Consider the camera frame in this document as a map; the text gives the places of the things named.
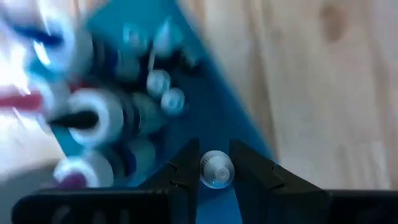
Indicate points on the tall bottle with black tip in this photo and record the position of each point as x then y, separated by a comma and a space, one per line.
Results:
102, 115

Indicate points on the tall red dye bottle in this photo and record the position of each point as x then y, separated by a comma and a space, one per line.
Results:
21, 102

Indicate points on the tall bottle with blue tip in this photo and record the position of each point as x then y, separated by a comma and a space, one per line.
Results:
77, 53

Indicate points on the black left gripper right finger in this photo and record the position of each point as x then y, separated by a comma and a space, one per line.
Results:
280, 199

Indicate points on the tall bottle with purple tip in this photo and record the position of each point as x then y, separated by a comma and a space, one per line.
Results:
90, 171

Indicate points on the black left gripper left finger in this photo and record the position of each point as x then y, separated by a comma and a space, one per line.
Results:
149, 202

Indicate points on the blue plastic bin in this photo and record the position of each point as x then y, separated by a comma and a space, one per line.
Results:
211, 124

